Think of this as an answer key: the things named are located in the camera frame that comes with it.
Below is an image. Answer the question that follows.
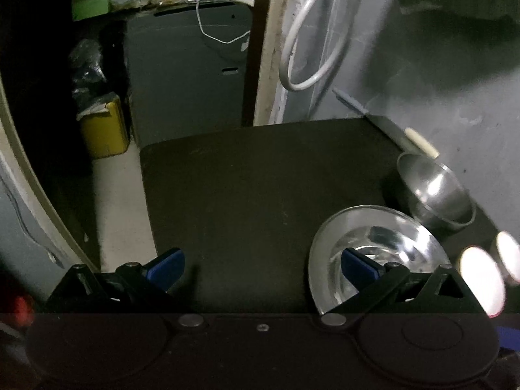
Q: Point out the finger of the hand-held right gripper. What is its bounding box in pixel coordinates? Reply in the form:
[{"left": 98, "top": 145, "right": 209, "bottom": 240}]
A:
[{"left": 496, "top": 327, "right": 520, "bottom": 353}]

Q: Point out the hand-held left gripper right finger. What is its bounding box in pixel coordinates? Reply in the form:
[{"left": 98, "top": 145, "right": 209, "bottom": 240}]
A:
[{"left": 319, "top": 247, "right": 488, "bottom": 329}]

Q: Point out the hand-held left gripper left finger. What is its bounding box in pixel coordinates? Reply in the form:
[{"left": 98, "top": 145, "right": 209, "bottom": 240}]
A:
[{"left": 45, "top": 247, "right": 206, "bottom": 330}]

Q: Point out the stainless steel plate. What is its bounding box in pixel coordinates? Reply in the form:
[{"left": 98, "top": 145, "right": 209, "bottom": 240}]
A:
[{"left": 308, "top": 205, "right": 452, "bottom": 314}]

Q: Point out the white bowl with red rim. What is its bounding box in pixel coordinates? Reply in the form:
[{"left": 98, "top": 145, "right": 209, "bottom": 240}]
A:
[
  {"left": 458, "top": 245, "right": 508, "bottom": 319},
  {"left": 491, "top": 231, "right": 520, "bottom": 286}
]

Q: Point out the stainless steel bowl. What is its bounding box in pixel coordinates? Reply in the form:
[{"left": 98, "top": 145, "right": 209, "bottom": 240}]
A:
[{"left": 396, "top": 152, "right": 477, "bottom": 233}]

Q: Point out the yellow plastic container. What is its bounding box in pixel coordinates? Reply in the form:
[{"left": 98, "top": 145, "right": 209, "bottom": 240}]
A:
[{"left": 78, "top": 93, "right": 131, "bottom": 160}]

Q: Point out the dark grey cabinet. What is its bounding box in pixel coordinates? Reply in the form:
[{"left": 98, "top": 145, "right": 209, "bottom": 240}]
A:
[{"left": 123, "top": 2, "right": 256, "bottom": 148}]

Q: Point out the black plastic bag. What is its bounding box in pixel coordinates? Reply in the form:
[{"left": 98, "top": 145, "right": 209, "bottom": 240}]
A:
[{"left": 68, "top": 38, "right": 110, "bottom": 111}]

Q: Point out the green box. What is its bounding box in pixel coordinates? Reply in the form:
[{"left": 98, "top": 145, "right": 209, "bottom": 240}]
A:
[{"left": 72, "top": 0, "right": 111, "bottom": 22}]

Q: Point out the cleaver with cream handle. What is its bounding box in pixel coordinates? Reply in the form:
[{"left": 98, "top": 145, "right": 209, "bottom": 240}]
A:
[{"left": 365, "top": 114, "right": 441, "bottom": 160}]

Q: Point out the grey wall pipe fitting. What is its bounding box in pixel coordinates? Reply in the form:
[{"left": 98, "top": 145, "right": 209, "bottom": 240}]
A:
[{"left": 332, "top": 87, "right": 370, "bottom": 117}]

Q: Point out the cream door frame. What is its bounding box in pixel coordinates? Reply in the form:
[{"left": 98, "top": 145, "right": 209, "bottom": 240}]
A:
[{"left": 253, "top": 0, "right": 295, "bottom": 127}]

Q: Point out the thin white cable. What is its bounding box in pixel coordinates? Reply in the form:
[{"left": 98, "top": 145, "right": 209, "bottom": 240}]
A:
[{"left": 196, "top": 0, "right": 251, "bottom": 52}]

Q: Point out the white flexible hose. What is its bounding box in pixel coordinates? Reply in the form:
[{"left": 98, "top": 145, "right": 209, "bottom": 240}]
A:
[{"left": 278, "top": 0, "right": 359, "bottom": 92}]

